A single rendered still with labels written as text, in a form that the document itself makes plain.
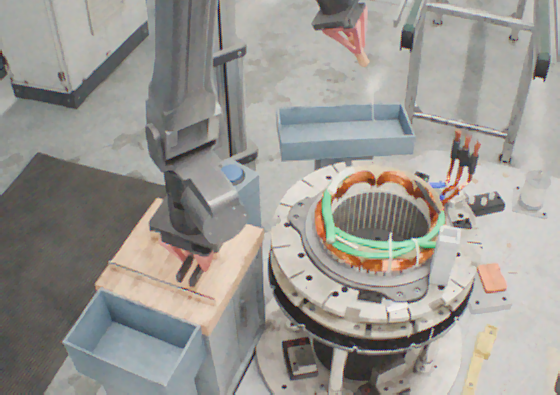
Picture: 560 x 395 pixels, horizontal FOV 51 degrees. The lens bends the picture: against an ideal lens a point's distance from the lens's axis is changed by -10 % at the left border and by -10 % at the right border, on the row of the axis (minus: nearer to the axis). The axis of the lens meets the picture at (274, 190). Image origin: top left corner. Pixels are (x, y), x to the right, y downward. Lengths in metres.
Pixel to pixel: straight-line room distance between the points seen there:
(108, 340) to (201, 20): 0.56
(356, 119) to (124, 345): 0.63
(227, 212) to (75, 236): 1.86
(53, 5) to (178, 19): 2.41
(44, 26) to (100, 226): 1.04
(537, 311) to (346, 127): 0.54
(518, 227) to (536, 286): 0.17
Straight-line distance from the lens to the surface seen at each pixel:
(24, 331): 2.30
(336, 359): 0.98
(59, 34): 3.03
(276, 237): 0.93
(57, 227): 2.59
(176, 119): 0.66
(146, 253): 0.97
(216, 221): 0.70
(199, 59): 0.61
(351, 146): 1.15
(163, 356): 0.95
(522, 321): 1.29
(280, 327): 1.18
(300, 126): 1.23
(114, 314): 0.98
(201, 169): 0.72
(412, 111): 2.80
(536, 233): 1.47
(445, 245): 0.83
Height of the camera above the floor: 1.78
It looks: 43 degrees down
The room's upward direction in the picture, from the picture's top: 1 degrees counter-clockwise
